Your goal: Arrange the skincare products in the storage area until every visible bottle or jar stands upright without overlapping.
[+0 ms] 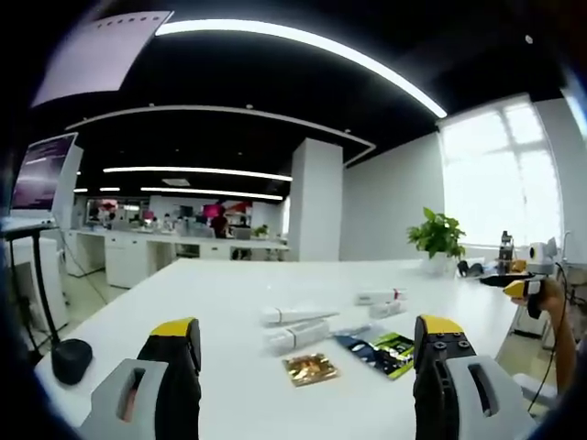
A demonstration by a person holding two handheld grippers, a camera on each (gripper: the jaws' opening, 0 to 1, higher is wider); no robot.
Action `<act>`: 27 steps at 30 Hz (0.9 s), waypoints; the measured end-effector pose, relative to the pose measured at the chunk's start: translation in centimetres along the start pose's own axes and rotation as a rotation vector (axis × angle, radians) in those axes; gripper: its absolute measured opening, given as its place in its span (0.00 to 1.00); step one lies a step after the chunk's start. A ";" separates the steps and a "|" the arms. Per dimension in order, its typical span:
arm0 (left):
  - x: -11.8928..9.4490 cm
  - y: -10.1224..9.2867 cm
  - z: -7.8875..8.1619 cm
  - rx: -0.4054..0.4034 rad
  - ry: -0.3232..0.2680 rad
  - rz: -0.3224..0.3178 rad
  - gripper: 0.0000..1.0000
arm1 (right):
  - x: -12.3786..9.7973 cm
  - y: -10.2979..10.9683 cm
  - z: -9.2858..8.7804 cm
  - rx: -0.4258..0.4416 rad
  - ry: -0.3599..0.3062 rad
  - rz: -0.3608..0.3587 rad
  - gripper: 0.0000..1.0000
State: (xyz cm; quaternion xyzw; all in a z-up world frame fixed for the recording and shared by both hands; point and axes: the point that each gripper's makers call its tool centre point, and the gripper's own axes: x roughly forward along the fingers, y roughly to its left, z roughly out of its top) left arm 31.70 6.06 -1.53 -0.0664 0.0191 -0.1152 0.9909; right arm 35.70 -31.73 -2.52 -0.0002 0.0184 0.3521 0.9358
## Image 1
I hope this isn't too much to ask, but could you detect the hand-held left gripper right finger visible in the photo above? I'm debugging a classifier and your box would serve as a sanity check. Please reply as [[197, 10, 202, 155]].
[[412, 313, 540, 440]]

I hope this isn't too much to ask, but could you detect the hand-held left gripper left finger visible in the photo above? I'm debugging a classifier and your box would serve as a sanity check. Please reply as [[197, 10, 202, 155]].
[[75, 316, 203, 440]]

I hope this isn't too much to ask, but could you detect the dark green skincare sachet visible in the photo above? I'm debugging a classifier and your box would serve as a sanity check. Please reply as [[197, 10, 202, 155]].
[[334, 331, 416, 381]]

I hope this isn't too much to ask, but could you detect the small white skincare tube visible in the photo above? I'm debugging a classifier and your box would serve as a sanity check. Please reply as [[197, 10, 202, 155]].
[[368, 301, 408, 320]]

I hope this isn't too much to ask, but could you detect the clear blue skincare sachet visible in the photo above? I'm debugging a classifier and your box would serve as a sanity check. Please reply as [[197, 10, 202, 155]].
[[328, 323, 373, 336]]

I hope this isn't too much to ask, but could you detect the white skincare tube red band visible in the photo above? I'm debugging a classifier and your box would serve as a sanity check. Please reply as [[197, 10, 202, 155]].
[[354, 288, 409, 307]]

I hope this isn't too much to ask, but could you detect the gold skincare sachet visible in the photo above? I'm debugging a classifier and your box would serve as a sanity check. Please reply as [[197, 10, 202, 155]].
[[281, 351, 341, 389]]

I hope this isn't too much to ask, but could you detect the wide white skincare tube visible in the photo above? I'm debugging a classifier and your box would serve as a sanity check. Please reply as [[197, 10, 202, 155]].
[[262, 319, 332, 355]]

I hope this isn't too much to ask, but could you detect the long white skincare tube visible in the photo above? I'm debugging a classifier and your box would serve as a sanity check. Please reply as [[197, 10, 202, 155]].
[[260, 305, 340, 325]]

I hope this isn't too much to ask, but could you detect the person's right hand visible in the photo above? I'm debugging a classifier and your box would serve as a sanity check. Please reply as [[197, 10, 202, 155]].
[[510, 278, 564, 322]]

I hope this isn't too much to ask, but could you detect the dark tabletop device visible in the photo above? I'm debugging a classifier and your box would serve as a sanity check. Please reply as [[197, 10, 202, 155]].
[[498, 230, 515, 274]]

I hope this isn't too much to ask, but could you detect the potted green plant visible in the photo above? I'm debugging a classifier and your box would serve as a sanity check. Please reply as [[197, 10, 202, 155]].
[[406, 206, 468, 277]]

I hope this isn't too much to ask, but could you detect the window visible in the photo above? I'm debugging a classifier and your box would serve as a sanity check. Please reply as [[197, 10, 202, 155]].
[[437, 98, 564, 251]]

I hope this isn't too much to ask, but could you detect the black monitor stand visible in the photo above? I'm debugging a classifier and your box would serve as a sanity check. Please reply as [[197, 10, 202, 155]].
[[0, 223, 94, 386]]

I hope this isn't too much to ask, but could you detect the white background counter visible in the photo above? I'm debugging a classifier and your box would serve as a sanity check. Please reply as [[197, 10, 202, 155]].
[[66, 226, 291, 290]]

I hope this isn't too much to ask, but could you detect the white cabinet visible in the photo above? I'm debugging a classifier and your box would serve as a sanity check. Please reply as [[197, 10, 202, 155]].
[[7, 236, 70, 336]]

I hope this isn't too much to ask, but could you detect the computer monitor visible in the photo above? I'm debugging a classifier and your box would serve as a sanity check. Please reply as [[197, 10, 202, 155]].
[[10, 132, 80, 213]]

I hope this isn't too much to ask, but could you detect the long ceiling light strip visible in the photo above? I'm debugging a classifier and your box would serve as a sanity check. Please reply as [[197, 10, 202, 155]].
[[154, 18, 449, 118]]

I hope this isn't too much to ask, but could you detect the white ceiling panel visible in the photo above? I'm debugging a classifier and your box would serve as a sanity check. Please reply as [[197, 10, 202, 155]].
[[30, 10, 175, 109]]

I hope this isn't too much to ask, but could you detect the black cable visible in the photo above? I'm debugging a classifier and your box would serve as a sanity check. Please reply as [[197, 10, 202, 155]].
[[526, 260, 572, 412]]

